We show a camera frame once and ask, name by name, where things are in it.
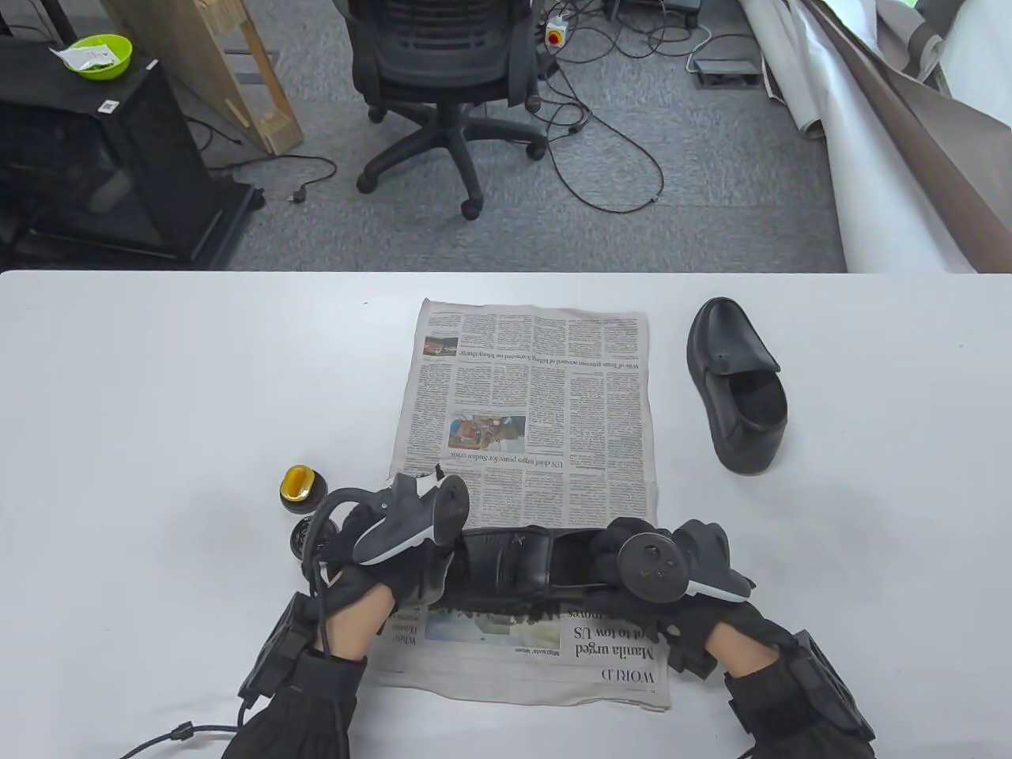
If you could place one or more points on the person's left hand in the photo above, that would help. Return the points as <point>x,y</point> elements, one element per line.
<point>395,577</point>

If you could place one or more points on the person's right hand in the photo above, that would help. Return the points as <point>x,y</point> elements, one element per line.
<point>696,624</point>

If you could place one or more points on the grey hand controller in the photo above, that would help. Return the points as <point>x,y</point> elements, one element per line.
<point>451,502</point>
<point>652,565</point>

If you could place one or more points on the white grey polishing cloth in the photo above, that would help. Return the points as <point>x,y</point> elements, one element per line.
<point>427,482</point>

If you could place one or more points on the black shoe polish tin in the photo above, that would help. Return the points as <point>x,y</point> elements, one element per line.
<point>299,541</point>

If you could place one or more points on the black round shoe polish lid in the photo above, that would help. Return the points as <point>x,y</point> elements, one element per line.
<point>318,500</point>

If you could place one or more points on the black leather shoe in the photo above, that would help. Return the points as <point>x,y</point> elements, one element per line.
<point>514,561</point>
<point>735,379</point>

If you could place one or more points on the yellow sponge shoe polish lid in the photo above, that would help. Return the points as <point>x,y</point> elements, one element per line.
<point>299,481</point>

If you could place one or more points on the printed newspaper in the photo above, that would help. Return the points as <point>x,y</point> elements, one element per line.
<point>585,395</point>

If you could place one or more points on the person's left forearm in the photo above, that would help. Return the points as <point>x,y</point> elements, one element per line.
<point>300,704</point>

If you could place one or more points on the person's right forearm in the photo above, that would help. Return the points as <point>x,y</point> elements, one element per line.
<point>798,711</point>

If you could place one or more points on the white rolled sheet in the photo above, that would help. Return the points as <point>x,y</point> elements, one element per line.
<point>870,190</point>

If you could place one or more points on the black cabinet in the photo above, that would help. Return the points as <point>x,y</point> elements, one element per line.
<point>134,134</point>

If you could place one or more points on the black office chair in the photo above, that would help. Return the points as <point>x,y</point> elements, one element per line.
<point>439,55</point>

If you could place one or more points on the brown rolled sheet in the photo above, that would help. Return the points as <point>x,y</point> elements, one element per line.
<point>949,158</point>

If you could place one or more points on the grey floor box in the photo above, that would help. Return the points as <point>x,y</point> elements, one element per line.
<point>723,73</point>

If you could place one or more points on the white box red button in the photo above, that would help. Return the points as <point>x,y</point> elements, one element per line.
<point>556,34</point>

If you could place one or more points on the green bowl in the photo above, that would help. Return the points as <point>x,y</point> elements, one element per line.
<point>118,62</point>

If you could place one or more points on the white paper packet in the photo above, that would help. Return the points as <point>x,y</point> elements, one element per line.
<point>87,55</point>

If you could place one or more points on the grey fabric sheet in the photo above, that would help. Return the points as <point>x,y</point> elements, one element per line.
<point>909,39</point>

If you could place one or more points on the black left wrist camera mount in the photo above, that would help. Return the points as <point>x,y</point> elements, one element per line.
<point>273,648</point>

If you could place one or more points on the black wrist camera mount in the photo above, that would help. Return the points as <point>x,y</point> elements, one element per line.
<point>834,680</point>
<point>273,648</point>

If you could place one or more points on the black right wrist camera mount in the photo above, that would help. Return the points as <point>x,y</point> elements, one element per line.
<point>834,680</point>

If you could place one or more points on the wooden frame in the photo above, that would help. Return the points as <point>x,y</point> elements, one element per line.
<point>198,47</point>

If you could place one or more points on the black metal post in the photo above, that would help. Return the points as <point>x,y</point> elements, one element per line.
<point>55,16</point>

